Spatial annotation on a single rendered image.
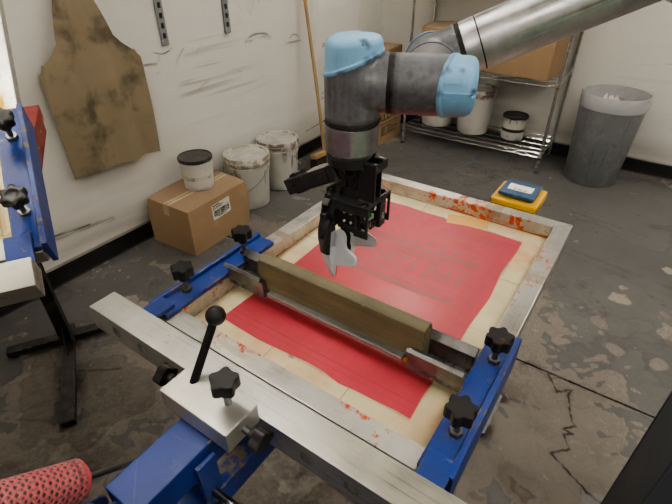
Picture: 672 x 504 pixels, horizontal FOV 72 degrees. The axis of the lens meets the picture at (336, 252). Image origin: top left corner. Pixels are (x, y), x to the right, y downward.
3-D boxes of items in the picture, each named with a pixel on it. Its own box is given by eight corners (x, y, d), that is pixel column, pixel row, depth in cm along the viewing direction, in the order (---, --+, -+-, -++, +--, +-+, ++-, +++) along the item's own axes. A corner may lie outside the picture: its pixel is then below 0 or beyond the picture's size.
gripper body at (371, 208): (365, 245, 68) (368, 170, 61) (317, 228, 72) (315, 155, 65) (389, 222, 73) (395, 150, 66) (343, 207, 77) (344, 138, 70)
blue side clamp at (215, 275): (260, 256, 111) (257, 231, 107) (275, 263, 108) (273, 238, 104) (156, 329, 90) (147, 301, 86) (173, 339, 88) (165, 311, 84)
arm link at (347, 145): (313, 125, 62) (345, 108, 68) (314, 156, 65) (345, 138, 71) (361, 136, 59) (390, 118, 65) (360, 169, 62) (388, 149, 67)
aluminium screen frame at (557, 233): (368, 180, 142) (368, 168, 140) (568, 238, 115) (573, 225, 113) (156, 327, 89) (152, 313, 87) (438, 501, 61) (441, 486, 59)
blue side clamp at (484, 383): (486, 354, 85) (493, 326, 81) (513, 366, 82) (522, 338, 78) (412, 487, 64) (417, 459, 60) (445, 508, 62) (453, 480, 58)
